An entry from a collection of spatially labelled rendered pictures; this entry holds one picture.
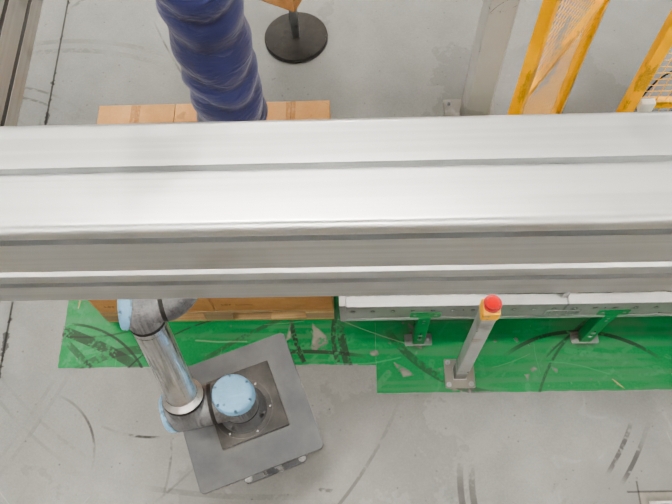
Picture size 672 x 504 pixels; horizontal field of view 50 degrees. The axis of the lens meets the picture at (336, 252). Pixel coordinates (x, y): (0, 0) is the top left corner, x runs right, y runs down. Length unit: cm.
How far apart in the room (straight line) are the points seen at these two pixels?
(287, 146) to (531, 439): 334
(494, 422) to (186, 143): 333
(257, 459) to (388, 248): 247
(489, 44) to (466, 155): 330
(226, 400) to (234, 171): 222
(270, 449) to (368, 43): 274
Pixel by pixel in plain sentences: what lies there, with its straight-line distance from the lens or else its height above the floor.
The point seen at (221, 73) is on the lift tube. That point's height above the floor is 194.
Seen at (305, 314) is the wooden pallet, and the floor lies 2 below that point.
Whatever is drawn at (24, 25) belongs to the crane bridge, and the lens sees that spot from 91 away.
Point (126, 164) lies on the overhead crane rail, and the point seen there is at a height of 321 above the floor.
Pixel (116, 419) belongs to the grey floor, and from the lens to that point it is 386.
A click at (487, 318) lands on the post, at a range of 283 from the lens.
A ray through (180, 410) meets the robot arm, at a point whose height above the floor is 108.
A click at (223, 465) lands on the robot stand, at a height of 75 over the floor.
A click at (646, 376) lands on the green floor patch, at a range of 397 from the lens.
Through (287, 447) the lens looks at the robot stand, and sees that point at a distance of 289.
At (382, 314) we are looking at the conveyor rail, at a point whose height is 48.
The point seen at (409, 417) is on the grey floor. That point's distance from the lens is 367.
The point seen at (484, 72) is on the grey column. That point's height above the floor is 55.
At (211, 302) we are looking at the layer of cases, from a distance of 364.
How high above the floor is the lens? 359
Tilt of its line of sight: 66 degrees down
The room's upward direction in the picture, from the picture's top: 5 degrees counter-clockwise
